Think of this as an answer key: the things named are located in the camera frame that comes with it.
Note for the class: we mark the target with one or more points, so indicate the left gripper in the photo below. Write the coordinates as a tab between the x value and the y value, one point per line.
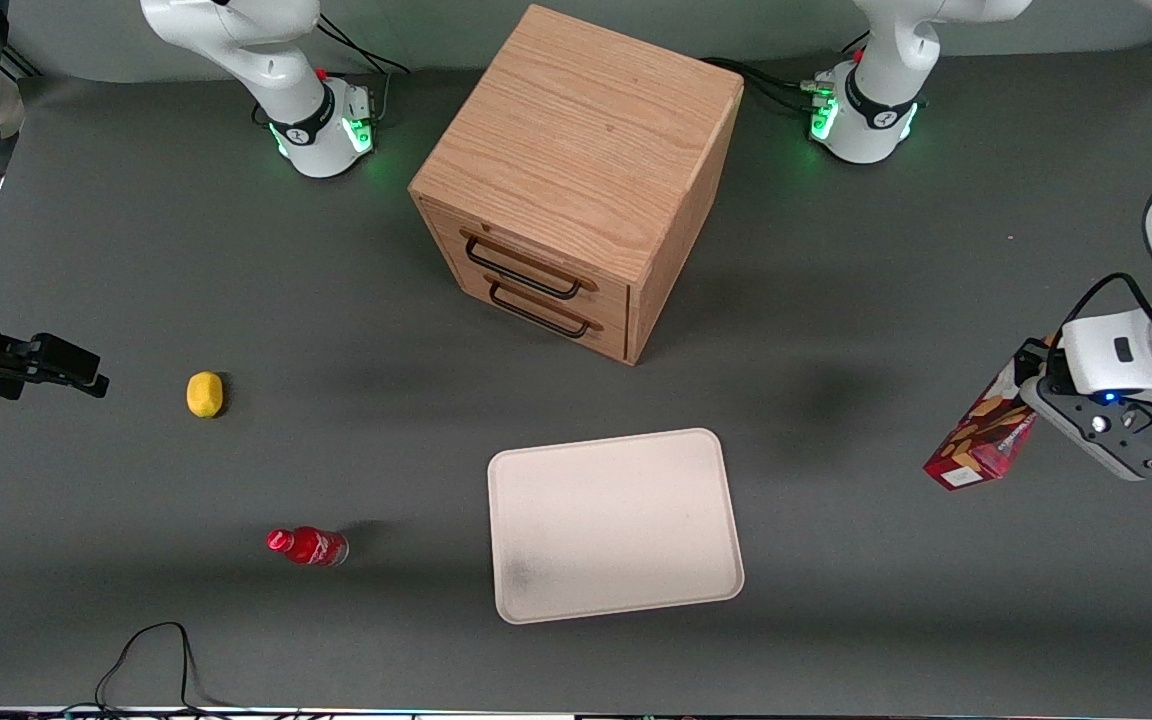
1035	358

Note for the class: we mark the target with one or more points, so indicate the red cookie box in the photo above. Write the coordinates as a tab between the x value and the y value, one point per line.
981	440

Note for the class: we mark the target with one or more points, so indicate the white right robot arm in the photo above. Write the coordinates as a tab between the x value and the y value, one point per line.
236	45

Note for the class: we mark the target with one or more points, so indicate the beige rectangular tray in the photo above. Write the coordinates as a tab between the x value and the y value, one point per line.
611	525

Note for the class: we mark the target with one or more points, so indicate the yellow lemon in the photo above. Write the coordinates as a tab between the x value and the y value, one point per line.
204	394

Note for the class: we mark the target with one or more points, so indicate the red soda bottle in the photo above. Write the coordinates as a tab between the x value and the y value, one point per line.
308	546

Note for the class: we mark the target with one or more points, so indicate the wooden two-drawer cabinet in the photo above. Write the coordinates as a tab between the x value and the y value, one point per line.
576	140

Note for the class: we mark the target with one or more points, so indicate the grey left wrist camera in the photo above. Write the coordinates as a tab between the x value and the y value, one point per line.
1111	435

